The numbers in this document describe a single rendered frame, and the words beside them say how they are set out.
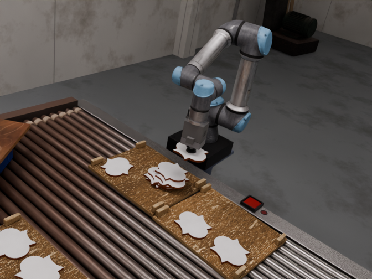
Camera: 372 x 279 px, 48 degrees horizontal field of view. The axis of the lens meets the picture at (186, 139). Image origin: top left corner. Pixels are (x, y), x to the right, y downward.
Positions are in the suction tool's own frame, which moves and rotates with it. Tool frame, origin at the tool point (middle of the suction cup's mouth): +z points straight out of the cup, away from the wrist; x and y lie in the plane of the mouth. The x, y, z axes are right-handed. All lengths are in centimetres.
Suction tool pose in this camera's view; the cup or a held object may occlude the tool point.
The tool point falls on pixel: (190, 153)
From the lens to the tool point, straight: 171.5
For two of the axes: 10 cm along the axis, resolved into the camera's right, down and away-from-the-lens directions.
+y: 8.9, 3.4, -2.9
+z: -1.7, 8.6, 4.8
